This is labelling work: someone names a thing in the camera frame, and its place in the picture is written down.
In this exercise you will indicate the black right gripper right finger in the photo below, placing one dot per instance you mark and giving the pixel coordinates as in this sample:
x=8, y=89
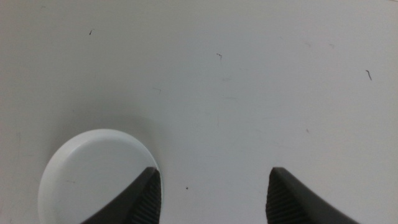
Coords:
x=289, y=202

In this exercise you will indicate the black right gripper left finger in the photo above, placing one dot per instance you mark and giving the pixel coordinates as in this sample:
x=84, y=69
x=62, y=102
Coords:
x=140, y=202

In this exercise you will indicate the white shallow bowl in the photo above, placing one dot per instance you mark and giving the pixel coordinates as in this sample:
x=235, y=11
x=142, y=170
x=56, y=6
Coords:
x=93, y=174

